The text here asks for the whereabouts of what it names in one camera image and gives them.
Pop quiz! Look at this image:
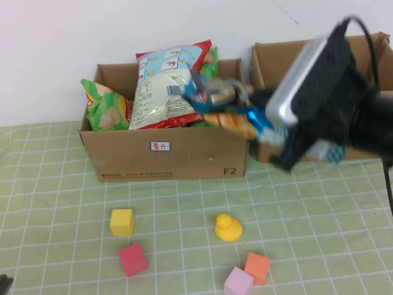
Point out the pink foam cube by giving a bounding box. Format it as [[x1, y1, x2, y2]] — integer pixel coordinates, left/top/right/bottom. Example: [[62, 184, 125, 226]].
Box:
[[223, 266, 255, 295]]

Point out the green striped chips bag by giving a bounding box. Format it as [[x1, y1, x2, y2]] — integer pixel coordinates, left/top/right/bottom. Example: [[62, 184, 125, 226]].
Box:
[[201, 46, 219, 81]]

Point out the plain taped cardboard box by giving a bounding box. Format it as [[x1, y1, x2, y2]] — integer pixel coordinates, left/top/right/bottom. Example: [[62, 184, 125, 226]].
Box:
[[250, 32, 393, 163]]

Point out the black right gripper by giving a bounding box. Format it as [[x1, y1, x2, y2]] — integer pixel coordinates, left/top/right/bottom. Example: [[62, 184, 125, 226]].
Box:
[[250, 70, 378, 173]]

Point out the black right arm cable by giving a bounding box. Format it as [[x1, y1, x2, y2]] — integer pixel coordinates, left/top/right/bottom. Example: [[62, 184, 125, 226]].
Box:
[[339, 15, 393, 216]]

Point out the orange foam cube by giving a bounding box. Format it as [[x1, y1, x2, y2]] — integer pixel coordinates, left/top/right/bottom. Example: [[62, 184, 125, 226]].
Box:
[[244, 251, 272, 286]]

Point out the green potato chips bag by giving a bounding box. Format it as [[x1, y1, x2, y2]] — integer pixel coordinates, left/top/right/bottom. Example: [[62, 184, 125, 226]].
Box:
[[80, 78, 134, 132]]

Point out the cardboard box with F2 print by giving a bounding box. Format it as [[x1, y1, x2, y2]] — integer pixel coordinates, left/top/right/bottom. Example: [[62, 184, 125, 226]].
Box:
[[79, 58, 250, 183]]

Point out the yellow rubber duck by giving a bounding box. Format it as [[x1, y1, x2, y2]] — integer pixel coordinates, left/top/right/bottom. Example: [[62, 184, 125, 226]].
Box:
[[214, 213, 244, 243]]

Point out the yellow foam cube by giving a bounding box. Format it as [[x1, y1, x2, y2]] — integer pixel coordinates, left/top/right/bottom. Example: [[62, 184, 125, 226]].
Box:
[[109, 208, 135, 237]]

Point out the green checked tablecloth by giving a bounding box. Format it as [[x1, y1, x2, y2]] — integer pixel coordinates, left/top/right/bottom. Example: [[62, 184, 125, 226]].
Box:
[[0, 121, 393, 295]]

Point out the large white red snack bag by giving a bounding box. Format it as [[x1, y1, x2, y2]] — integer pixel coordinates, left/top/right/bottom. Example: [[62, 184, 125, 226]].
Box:
[[128, 39, 213, 130]]

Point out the white sticker label red writing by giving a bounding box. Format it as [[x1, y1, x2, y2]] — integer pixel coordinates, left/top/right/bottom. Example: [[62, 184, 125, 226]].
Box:
[[149, 141, 171, 152]]

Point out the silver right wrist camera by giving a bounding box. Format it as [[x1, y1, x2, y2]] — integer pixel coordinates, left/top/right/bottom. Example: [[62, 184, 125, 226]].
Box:
[[265, 23, 360, 127]]

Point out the red foam cube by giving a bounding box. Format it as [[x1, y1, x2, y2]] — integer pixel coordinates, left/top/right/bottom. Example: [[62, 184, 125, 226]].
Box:
[[118, 242, 150, 278]]

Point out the blue Vikar shrimp chips bag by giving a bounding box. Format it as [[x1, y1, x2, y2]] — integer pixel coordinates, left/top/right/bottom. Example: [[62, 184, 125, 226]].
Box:
[[182, 69, 348, 163]]

